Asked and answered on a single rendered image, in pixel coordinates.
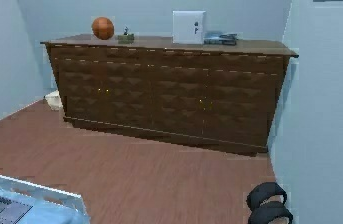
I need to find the dark brown wooden sideboard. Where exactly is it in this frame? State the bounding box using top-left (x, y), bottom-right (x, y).
top-left (40, 33), bottom-right (300, 157)

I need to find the white square box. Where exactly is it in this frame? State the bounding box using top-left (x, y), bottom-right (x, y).
top-left (172, 10), bottom-right (207, 45)

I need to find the small green base figurine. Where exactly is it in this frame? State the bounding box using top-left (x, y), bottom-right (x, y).
top-left (117, 26), bottom-right (136, 45)

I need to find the white basket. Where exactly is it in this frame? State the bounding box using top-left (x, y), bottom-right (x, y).
top-left (44, 90), bottom-right (64, 111)

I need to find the stack of blue books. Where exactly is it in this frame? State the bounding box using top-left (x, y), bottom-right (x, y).
top-left (204, 31), bottom-right (239, 46)

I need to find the orange basketball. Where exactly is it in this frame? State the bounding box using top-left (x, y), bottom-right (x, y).
top-left (91, 16), bottom-right (115, 41)

